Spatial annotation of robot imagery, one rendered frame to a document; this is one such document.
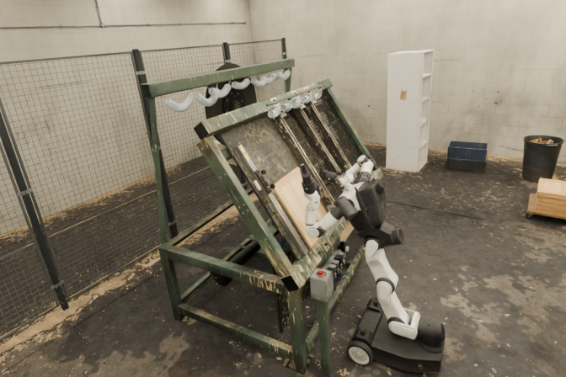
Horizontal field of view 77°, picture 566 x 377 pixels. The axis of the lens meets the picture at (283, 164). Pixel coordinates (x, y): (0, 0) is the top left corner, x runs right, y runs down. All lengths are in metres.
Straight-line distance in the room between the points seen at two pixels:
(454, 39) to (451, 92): 0.99
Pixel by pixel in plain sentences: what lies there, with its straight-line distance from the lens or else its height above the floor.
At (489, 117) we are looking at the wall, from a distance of 7.69.
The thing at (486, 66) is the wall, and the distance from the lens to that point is 7.56.
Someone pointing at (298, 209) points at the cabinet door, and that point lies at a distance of 2.84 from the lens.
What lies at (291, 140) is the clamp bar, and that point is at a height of 1.58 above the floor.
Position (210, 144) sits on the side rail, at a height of 1.79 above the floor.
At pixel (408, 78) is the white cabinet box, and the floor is 1.64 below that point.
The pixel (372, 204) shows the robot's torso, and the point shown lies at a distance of 2.52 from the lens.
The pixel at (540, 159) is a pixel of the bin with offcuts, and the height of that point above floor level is 0.39.
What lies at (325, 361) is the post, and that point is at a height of 0.19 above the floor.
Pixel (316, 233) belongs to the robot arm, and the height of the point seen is 1.14.
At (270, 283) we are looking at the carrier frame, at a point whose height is 0.77.
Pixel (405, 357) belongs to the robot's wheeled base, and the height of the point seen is 0.17.
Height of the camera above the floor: 2.41
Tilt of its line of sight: 19 degrees down
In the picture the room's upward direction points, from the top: 5 degrees counter-clockwise
